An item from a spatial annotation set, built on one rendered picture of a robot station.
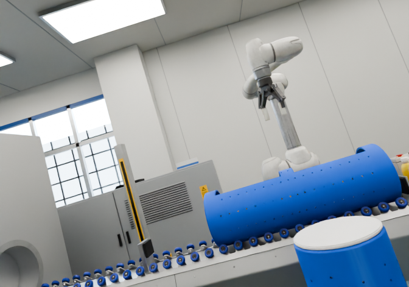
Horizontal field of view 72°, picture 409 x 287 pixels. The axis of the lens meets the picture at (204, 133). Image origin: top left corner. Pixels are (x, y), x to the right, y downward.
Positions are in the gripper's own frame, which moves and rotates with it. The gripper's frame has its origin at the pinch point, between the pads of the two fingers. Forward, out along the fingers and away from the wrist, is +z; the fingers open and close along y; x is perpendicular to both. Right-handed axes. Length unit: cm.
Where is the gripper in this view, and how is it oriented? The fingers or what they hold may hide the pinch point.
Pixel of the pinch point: (275, 116)
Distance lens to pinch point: 152.4
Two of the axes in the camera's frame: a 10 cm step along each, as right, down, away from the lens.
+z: 2.8, 9.6, -0.4
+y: -4.1, 1.6, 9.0
